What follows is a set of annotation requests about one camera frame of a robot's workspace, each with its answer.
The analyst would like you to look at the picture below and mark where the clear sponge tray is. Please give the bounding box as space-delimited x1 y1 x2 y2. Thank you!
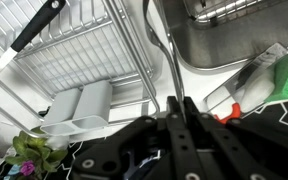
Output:
203 42 288 121

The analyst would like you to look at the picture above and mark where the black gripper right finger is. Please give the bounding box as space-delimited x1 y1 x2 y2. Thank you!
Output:
183 96 288 180

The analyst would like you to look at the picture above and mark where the stainless steel sink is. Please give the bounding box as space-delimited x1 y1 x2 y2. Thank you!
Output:
153 0 288 73

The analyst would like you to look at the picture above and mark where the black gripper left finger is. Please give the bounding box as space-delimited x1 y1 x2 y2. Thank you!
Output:
71 95 202 180

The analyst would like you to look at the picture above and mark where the black handled knife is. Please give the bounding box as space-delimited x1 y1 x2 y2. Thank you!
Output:
0 0 67 91

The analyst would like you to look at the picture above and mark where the potted plant purple flower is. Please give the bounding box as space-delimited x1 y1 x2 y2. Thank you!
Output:
4 129 70 180

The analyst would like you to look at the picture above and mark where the silver spoon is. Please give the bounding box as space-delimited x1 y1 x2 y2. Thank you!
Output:
142 0 186 118

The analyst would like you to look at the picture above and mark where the white sponge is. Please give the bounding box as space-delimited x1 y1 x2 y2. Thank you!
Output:
240 68 277 114

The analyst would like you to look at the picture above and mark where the metal wire dish rack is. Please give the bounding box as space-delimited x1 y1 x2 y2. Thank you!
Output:
0 0 162 139

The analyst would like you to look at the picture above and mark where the red orange scraper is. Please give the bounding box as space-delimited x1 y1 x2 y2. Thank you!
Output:
213 102 242 125

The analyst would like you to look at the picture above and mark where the grey utensil holder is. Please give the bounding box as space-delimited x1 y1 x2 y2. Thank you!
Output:
39 79 114 137

